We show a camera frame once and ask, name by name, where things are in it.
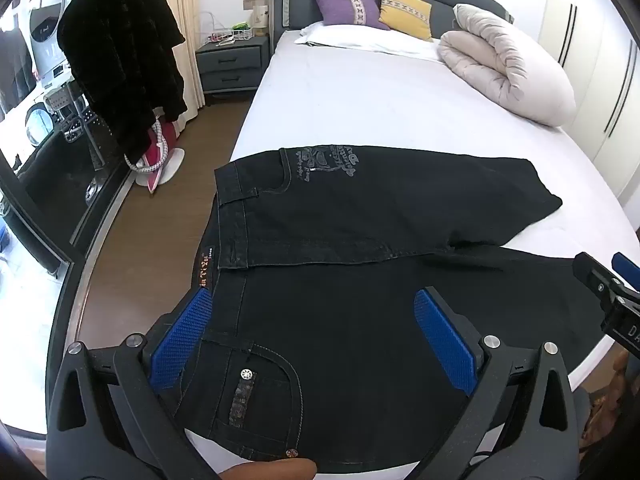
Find beige folded duvet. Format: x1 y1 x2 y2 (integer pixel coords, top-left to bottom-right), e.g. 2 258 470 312
438 3 577 127

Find pink bag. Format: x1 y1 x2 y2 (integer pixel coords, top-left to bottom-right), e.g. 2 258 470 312
124 119 179 194

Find white pillow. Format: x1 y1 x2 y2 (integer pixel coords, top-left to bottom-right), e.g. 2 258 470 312
294 22 444 62

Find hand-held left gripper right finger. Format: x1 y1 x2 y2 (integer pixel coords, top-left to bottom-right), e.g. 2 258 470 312
412 286 593 480

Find person's left hand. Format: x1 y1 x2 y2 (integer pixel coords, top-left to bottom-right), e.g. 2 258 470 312
219 457 319 480

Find white wardrobe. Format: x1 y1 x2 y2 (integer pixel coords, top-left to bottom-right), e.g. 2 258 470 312
539 0 640 207

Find white wire basket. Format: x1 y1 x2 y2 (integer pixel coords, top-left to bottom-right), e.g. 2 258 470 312
200 10 257 49

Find beige curtain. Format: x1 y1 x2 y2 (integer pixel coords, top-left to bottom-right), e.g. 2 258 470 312
135 0 206 126

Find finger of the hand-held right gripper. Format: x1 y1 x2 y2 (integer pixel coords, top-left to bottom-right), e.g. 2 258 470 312
612 252 640 293
573 252 627 307

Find black denim pants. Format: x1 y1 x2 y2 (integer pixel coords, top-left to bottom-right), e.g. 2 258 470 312
172 145 623 476

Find grey nightstand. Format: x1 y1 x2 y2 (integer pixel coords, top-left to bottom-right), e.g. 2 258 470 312
194 35 271 96

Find yellow pillow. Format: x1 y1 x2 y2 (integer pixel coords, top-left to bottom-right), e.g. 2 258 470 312
378 0 434 42

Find white round stand base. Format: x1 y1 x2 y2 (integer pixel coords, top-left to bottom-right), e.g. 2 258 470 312
145 148 187 186

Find black hanging coat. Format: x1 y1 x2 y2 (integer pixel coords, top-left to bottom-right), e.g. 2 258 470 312
56 0 189 161

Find white bed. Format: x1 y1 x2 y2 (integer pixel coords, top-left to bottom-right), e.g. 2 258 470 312
47 22 640 466

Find purple pillow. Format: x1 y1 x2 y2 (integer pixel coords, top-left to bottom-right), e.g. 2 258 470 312
311 0 391 31

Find white washing machine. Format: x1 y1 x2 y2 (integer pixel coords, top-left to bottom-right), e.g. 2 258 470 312
0 0 76 92

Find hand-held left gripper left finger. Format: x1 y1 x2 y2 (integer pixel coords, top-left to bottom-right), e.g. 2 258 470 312
45 287 216 480

